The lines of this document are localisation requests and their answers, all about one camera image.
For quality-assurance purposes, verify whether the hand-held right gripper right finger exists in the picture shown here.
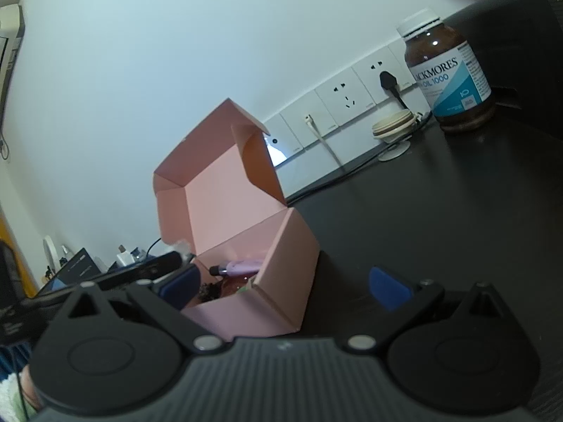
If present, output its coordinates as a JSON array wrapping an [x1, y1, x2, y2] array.
[[343, 265, 502, 353]]

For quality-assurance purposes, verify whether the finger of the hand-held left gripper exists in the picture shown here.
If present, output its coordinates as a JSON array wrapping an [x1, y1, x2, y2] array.
[[22, 251, 183, 306]]

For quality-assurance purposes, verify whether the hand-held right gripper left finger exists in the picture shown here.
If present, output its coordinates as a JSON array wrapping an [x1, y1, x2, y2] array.
[[66, 264, 225, 353]]

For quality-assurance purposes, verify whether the lilac tube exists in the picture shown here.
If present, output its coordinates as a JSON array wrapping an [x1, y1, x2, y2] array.
[[210, 260, 265, 276]]

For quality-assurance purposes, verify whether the pink cardboard box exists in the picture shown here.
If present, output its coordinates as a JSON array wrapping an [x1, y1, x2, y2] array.
[[152, 99, 321, 341]]

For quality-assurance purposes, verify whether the black desktop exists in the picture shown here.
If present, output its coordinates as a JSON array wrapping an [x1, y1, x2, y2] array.
[[286, 97, 563, 422]]

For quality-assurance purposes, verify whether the black plug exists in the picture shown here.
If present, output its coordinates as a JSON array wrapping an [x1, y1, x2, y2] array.
[[379, 70, 410, 110]]

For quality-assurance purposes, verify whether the brown supplement bottle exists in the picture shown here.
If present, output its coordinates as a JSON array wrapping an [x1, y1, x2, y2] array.
[[397, 7, 497, 133]]

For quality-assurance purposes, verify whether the black box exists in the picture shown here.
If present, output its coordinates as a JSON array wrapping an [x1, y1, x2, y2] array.
[[444, 0, 563, 113]]

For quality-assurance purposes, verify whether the white plug cable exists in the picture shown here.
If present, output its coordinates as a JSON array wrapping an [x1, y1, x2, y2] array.
[[304, 114, 346, 168]]

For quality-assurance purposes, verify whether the coiled cream cable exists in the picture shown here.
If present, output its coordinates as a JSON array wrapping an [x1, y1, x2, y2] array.
[[372, 112, 418, 162]]

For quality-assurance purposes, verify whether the white wall socket strip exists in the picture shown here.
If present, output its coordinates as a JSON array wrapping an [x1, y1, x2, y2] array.
[[264, 44, 434, 168]]

